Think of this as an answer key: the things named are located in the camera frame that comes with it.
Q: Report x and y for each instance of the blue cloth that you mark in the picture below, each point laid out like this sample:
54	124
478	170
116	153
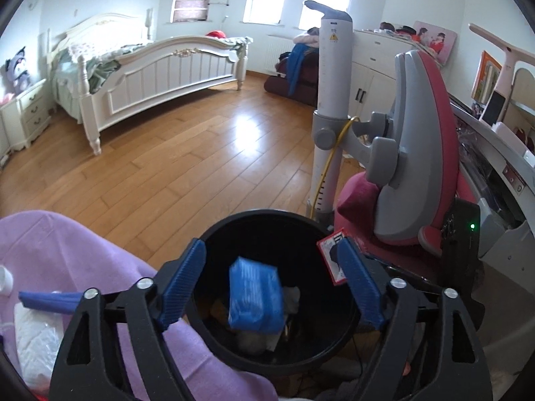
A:
297	67

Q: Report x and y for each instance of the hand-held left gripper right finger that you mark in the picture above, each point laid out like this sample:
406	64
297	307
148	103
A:
361	284

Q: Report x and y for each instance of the cream nightstand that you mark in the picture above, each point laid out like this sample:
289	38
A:
29	112

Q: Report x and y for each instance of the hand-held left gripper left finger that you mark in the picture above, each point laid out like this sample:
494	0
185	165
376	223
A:
182	288

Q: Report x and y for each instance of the white cabinet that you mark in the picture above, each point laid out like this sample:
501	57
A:
376	67

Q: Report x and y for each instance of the blue packet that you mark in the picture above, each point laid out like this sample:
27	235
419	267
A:
255	292

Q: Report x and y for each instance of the purple plush toy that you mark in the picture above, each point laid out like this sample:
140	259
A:
19	71

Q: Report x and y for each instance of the pink photo frame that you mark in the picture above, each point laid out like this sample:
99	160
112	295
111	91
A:
434	41

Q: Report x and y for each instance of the dark armchair with clothes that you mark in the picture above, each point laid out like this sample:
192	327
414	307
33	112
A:
305	79

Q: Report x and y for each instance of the cream wooden bed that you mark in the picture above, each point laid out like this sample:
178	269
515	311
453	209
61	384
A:
167	75

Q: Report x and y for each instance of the red item behind bed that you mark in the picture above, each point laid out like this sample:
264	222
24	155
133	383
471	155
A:
215	34

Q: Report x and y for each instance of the white bottle cap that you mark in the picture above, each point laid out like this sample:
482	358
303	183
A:
5	280

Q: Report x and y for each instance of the black tablet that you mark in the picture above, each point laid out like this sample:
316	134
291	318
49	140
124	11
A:
494	107

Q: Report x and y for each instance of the small pink plush item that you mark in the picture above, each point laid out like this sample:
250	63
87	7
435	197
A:
5	100

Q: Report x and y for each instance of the white tissue packet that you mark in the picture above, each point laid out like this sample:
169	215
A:
35	338

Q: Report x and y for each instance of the orange books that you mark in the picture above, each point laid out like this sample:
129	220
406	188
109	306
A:
485	75

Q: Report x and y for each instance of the floral pillow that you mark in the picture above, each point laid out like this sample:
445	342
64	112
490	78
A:
79	52

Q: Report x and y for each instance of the pink grey chair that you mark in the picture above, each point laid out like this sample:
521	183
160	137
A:
418	133

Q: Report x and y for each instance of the blue plastic wrapper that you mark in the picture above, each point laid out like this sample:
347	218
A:
46	301

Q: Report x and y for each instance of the green bedding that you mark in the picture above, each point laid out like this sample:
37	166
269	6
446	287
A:
67	87

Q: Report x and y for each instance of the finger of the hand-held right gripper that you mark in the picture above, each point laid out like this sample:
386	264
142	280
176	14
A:
409	273

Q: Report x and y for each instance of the red white packet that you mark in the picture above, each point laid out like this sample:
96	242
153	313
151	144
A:
325	245

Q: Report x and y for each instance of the grey white desk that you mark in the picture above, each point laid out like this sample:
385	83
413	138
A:
501	167

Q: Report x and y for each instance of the black trash bin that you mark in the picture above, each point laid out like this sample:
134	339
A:
259	234

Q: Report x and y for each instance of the white upright appliance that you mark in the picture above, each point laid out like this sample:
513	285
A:
333	71

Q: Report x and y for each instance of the white radiator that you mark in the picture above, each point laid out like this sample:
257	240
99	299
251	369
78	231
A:
278	54

